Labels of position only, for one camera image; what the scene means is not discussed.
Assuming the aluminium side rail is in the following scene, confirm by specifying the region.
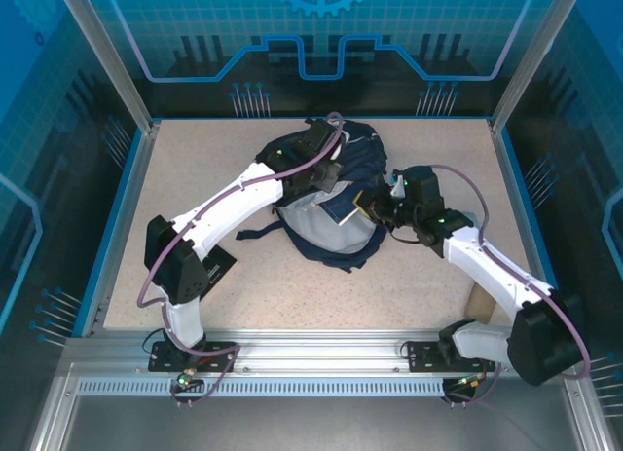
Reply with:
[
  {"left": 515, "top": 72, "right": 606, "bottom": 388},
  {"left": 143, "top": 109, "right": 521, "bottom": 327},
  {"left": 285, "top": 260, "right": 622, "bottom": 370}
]
[
  {"left": 486, "top": 119, "right": 575, "bottom": 338},
  {"left": 80, "top": 122, "right": 162, "bottom": 338}
]

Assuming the left aluminium frame post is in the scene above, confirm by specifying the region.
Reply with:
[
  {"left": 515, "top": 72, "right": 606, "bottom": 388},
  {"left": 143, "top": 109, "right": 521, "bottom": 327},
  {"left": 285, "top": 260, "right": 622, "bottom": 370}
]
[{"left": 54, "top": 0, "right": 163, "bottom": 133}]

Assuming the navy blue backpack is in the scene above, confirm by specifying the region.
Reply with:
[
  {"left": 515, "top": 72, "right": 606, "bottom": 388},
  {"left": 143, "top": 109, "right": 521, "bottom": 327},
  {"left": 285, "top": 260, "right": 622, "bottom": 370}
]
[{"left": 236, "top": 119, "right": 390, "bottom": 276}]

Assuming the left aluminium side rail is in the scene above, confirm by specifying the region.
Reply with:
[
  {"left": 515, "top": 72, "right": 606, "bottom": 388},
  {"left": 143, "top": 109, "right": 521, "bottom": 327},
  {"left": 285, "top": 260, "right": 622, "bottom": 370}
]
[{"left": 80, "top": 122, "right": 162, "bottom": 338}]

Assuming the aluminium mounting rail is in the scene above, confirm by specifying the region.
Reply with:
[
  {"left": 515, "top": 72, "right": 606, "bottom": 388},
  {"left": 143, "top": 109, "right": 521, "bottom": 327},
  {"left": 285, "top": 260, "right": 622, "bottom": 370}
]
[{"left": 62, "top": 327, "right": 585, "bottom": 374}]

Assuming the right aluminium frame post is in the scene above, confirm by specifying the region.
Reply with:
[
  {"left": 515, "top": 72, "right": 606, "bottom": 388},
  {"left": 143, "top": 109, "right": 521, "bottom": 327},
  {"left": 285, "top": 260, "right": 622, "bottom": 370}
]
[{"left": 489, "top": 0, "right": 580, "bottom": 133}]

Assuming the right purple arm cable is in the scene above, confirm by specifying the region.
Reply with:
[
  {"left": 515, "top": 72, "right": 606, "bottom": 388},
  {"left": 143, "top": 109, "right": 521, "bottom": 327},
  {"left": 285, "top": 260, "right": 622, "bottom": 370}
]
[{"left": 427, "top": 163, "right": 593, "bottom": 408}]

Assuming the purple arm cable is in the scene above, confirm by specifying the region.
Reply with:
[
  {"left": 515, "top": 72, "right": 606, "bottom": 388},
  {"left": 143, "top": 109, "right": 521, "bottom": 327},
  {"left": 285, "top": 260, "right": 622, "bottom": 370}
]
[
  {"left": 137, "top": 110, "right": 346, "bottom": 409},
  {"left": 427, "top": 163, "right": 593, "bottom": 408}
]

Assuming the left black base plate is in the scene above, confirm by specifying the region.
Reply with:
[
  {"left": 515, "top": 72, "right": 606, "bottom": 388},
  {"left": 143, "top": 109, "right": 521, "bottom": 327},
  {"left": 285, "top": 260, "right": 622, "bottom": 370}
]
[{"left": 148, "top": 341, "right": 238, "bottom": 373}]

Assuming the tan board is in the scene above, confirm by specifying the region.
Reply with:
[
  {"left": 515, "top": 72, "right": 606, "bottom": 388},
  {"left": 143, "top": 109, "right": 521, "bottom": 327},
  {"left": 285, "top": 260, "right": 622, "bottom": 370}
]
[{"left": 465, "top": 283, "right": 496, "bottom": 321}]

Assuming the left connector with green light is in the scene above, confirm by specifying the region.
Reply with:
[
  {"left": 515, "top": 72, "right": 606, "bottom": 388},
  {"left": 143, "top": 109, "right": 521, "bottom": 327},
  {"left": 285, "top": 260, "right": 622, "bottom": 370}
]
[{"left": 175, "top": 367, "right": 204, "bottom": 390}]

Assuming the blue book with yellow label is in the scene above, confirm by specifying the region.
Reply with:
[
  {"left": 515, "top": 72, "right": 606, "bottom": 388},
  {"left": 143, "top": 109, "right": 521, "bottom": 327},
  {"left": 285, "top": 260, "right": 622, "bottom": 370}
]
[{"left": 320, "top": 191, "right": 364, "bottom": 227}]

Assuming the connector with green light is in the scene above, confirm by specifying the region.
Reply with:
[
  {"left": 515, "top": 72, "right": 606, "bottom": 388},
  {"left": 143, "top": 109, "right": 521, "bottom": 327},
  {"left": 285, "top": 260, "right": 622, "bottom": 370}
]
[
  {"left": 175, "top": 367, "right": 204, "bottom": 390},
  {"left": 455, "top": 372, "right": 489, "bottom": 392}
]

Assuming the slotted grey cable duct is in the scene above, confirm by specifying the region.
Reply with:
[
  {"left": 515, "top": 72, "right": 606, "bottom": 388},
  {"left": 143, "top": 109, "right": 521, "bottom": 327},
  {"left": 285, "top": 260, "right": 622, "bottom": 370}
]
[{"left": 76, "top": 378, "right": 447, "bottom": 397}]

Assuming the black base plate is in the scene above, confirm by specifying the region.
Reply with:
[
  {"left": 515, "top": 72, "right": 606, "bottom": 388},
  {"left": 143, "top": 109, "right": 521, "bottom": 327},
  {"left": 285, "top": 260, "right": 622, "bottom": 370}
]
[
  {"left": 148, "top": 341, "right": 238, "bottom": 373},
  {"left": 407, "top": 341, "right": 496, "bottom": 373}
]

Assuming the right connector with green light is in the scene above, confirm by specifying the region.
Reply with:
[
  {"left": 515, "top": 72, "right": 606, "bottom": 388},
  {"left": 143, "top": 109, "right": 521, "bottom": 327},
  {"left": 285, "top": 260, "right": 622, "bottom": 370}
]
[{"left": 455, "top": 372, "right": 489, "bottom": 392}]

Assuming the right aluminium side rail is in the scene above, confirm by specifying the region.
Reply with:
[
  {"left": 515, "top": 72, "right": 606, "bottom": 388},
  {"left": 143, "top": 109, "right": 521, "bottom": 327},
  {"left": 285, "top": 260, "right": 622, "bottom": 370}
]
[{"left": 486, "top": 119, "right": 575, "bottom": 338}]

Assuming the steel bottom panel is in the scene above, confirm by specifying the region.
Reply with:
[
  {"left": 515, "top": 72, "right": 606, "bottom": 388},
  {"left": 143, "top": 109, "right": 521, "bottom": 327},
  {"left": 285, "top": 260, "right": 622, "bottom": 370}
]
[{"left": 28, "top": 362, "right": 614, "bottom": 451}]

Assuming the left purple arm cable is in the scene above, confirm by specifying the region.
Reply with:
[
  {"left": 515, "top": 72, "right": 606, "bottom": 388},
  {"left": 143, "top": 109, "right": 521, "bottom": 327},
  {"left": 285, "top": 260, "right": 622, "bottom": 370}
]
[{"left": 137, "top": 110, "right": 346, "bottom": 409}]

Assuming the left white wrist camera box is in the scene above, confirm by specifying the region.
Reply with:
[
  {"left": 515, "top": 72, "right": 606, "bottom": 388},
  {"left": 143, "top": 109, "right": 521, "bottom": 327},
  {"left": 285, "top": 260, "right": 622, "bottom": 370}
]
[{"left": 330, "top": 132, "right": 352, "bottom": 161}]

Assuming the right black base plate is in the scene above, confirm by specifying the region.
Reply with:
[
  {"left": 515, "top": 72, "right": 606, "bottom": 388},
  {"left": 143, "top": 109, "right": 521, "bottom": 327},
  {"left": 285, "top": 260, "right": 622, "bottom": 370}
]
[{"left": 407, "top": 341, "right": 496, "bottom": 373}]

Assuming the aluminium frame post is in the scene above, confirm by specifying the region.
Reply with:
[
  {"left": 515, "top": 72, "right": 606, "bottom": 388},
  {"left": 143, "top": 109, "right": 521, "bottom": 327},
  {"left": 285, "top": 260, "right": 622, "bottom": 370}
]
[
  {"left": 489, "top": 0, "right": 580, "bottom": 133},
  {"left": 54, "top": 0, "right": 163, "bottom": 133}
]

